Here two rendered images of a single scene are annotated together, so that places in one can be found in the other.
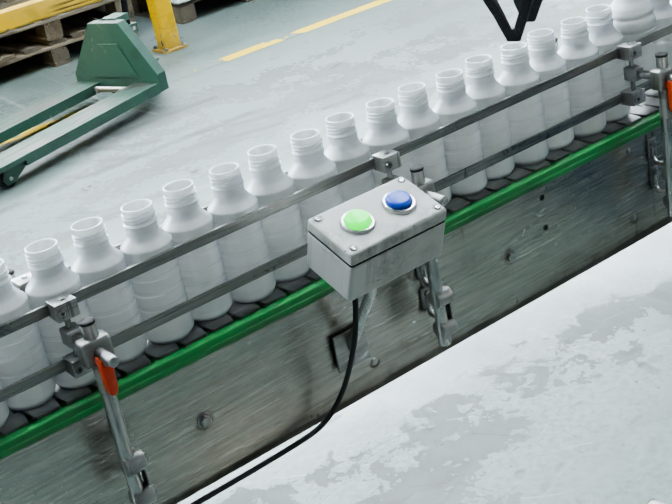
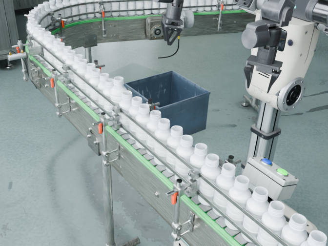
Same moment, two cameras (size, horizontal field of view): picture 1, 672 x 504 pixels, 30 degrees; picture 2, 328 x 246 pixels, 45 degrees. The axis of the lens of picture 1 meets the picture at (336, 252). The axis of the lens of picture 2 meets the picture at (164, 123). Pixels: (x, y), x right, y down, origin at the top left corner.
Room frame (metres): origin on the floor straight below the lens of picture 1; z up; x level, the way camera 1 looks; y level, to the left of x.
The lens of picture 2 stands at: (1.70, 0.86, 1.84)
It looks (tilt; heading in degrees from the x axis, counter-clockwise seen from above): 32 degrees down; 266
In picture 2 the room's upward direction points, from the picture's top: 2 degrees clockwise
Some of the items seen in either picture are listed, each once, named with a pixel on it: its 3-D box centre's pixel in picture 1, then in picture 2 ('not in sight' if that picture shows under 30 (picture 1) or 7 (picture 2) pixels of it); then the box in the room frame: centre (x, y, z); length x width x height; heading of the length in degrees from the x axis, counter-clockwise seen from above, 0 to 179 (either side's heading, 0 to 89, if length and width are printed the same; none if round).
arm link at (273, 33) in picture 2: not in sight; (269, 35); (1.31, -0.25, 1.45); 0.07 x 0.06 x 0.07; 34
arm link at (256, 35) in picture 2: not in sight; (264, 26); (1.33, -0.23, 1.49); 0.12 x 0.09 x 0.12; 34
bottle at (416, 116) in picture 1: (420, 146); (185, 159); (1.55, -0.14, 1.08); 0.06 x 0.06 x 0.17
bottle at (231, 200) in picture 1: (238, 232); (256, 214); (1.38, 0.11, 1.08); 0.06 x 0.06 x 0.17
